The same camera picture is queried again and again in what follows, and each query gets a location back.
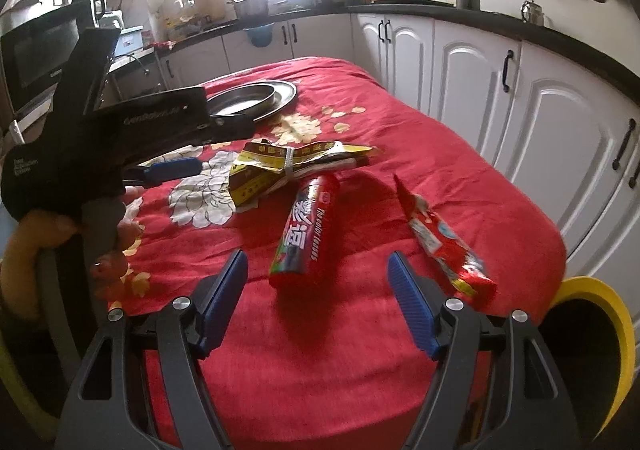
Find yellow round trash bin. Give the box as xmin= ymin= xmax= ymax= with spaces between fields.
xmin=539 ymin=277 xmax=636 ymax=446

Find small steel teapot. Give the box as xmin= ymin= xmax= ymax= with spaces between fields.
xmin=521 ymin=0 xmax=544 ymax=27

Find red tube snack package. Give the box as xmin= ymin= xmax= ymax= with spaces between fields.
xmin=269 ymin=173 xmax=340 ymax=292

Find red white snack wrapper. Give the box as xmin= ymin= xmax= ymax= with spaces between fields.
xmin=394 ymin=175 xmax=497 ymax=303

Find round metal plate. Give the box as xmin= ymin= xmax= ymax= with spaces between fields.
xmin=207 ymin=80 xmax=297 ymax=123

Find black countertop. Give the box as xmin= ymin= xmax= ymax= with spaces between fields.
xmin=106 ymin=0 xmax=640 ymax=106

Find steel cooking pot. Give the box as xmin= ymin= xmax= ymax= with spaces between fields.
xmin=227 ymin=0 xmax=269 ymax=20

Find red floral tablecloth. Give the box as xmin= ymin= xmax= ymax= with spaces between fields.
xmin=98 ymin=58 xmax=566 ymax=449

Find left hand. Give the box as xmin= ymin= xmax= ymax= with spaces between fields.
xmin=1 ymin=210 xmax=143 ymax=322

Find yellow crumpled wrapper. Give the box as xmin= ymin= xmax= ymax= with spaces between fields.
xmin=228 ymin=141 xmax=378 ymax=208

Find blue hanging basin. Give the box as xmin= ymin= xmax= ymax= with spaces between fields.
xmin=244 ymin=24 xmax=273 ymax=49

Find white kitchen base cabinets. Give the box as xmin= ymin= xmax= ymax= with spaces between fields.
xmin=160 ymin=9 xmax=639 ymax=317

